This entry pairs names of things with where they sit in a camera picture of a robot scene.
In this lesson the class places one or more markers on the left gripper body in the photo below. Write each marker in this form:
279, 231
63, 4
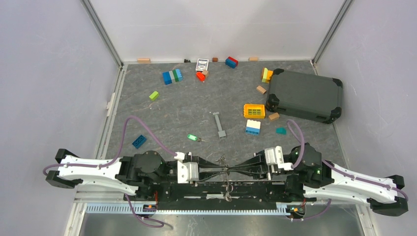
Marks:
193, 159

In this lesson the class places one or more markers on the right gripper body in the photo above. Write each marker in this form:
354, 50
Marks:
271, 168

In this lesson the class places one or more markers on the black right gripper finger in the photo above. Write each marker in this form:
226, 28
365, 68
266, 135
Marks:
254, 175
251, 164

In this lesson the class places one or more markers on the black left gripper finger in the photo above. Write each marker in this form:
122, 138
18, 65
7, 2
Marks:
203, 168
204, 176

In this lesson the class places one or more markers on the perforated metal ring plate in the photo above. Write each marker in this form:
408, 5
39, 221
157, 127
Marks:
226, 180

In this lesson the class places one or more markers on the green key tag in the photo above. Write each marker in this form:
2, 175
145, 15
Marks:
195, 138

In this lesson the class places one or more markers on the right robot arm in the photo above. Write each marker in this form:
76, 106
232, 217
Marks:
309, 177

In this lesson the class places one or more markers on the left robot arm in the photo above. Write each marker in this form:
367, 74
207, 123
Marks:
131, 175

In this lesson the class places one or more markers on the teal small block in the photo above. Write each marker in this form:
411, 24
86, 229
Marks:
281, 130

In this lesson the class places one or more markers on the white and blue brick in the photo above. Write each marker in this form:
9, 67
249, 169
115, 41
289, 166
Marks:
253, 127

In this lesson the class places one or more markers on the grey toy axle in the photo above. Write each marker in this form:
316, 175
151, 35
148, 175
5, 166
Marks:
221, 132

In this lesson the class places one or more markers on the yellow window brick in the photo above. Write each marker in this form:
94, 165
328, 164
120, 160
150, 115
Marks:
254, 111

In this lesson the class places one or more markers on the dark blue flat brick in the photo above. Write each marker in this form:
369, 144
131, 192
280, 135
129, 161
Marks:
138, 142

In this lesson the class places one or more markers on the tan wooden block near case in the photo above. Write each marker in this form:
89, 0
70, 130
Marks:
261, 89

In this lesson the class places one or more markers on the dark grey hard case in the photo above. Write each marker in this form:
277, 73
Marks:
306, 96

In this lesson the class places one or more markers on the lime green block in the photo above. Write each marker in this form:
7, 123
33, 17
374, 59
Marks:
154, 96

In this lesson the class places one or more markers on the orange green brown brick stack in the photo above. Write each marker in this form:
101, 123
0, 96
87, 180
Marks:
266, 75

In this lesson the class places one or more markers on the red orange brick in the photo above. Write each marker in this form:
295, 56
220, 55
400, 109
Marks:
200, 76

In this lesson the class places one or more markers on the blue grey green brick stack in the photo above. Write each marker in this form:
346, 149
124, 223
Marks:
172, 76

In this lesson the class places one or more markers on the playing card box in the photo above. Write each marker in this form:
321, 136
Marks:
201, 65

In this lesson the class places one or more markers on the red and blue brick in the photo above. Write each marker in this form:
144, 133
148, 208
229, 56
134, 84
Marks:
231, 62

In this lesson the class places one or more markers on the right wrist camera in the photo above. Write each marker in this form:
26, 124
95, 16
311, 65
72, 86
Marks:
275, 159

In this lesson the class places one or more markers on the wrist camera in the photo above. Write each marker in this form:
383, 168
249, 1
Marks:
180, 166
275, 159

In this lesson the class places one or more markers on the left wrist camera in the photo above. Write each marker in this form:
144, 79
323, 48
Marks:
180, 166

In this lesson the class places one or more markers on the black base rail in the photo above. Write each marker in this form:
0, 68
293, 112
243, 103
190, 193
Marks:
216, 195

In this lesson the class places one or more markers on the tan wooden block at wall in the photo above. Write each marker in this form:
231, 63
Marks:
143, 60

